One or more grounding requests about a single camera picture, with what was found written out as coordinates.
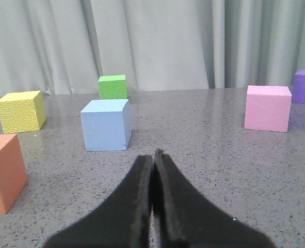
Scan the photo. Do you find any light blue foam cube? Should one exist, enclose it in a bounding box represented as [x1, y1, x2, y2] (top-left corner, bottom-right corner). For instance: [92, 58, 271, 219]
[81, 99, 131, 151]

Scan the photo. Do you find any grey curtain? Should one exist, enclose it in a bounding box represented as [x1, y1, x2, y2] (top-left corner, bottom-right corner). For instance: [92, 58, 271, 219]
[0, 1, 305, 96]

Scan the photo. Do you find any orange-red smooth foam cube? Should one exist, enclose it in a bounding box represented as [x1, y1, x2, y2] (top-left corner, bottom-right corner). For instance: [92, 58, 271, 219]
[0, 134, 28, 215]

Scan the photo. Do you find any green foam cube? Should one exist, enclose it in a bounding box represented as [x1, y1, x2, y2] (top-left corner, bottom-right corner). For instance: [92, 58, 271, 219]
[98, 74, 127, 99]

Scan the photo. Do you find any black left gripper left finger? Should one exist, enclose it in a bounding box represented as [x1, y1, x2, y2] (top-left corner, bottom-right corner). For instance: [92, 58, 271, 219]
[44, 155, 152, 247]

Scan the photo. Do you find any yellow foam cube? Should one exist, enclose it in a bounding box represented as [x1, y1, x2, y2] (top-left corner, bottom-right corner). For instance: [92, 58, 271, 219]
[0, 90, 46, 134]

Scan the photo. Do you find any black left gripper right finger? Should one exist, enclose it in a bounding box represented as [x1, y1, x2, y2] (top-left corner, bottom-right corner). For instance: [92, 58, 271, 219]
[152, 149, 275, 247]

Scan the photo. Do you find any pink foam cube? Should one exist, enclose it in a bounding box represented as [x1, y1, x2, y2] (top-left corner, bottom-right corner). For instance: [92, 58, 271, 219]
[244, 85, 292, 132]

